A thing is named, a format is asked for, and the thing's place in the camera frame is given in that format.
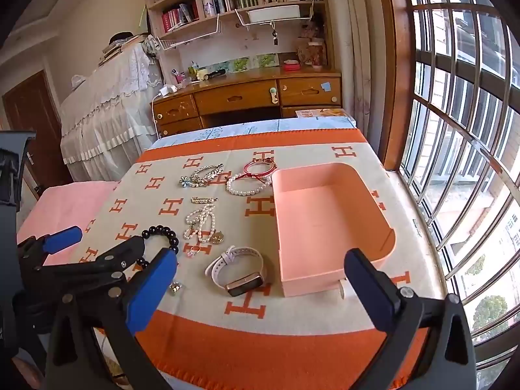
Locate red patterned jar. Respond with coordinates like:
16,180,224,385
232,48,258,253
306,38,326,66

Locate piano under white lace cover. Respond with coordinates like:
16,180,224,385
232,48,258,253
60,43,163,181

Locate pink rectangular box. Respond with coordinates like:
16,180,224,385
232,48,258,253
271,162,397,298

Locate wooden desk with drawers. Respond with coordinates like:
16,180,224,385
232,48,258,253
152,67,343,139

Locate red cord bracelet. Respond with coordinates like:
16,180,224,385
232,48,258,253
243,159,279,179

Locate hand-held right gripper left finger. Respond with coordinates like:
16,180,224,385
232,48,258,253
43,247,178,390

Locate green floral wall strip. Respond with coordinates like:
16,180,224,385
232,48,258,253
199,53,281,74

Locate stack of books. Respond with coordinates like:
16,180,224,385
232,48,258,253
99,34,145,66

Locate white wire basket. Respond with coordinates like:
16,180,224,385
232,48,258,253
235,2,315,31
156,14,222,51

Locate pink strap smartwatch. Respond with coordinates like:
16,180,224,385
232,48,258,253
205,246,266,296

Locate orange and beige printed blanket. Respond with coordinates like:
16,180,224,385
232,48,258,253
69,128,448,390

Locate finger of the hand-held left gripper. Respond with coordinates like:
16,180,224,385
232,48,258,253
38,236,146,293
16,226,84,267

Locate wooden window frame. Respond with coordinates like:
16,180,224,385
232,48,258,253
374,0,415,171

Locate row of red books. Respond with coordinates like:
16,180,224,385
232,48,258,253
162,3,200,33

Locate brown wooden door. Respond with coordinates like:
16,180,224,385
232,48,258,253
2,70,74,200

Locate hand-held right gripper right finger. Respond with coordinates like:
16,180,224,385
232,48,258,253
343,248,478,390

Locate white charger cable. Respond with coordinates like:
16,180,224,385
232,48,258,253
151,91,163,139

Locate metal window grille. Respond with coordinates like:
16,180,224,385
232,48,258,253
400,0,520,374

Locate white pearl bracelet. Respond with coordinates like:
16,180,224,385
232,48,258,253
225,172,272,196

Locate colourful booklet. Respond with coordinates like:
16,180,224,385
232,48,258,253
296,109,350,119

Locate pink towel blanket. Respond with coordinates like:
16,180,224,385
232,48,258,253
16,182,118,267

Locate black bead bracelet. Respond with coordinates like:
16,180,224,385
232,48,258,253
136,224,180,271

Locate pale patterned curtain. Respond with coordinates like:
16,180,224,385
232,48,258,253
325,0,386,163

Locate light blue bed sheet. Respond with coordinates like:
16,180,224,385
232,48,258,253
146,116,358,151

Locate white plastic tray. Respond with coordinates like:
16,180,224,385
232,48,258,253
247,5,300,23

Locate pearl necklace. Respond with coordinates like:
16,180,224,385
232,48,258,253
183,204,218,243

